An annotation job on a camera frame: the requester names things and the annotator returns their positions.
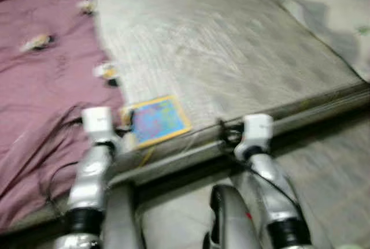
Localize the mauve cartoon print duvet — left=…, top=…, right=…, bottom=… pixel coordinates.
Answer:
left=0, top=0, right=137, bottom=233

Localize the dark bed base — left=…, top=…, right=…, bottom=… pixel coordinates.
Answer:
left=0, top=107, right=370, bottom=245

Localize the grey quilted mattress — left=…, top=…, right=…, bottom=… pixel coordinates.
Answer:
left=0, top=0, right=370, bottom=236

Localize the right robot leg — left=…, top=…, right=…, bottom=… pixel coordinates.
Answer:
left=205, top=184, right=264, bottom=249

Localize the robot leg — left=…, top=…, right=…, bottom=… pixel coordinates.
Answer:
left=101, top=182, right=146, bottom=249
left=205, top=184, right=264, bottom=249

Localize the left robot leg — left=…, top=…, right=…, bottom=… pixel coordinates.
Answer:
left=101, top=182, right=146, bottom=249

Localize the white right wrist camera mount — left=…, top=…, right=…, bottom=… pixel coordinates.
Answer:
left=242, top=114, right=274, bottom=149

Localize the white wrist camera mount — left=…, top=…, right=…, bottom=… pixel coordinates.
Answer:
left=81, top=106, right=114, bottom=143
left=242, top=114, right=274, bottom=149

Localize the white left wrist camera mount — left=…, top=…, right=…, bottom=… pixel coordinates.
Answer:
left=81, top=106, right=114, bottom=143

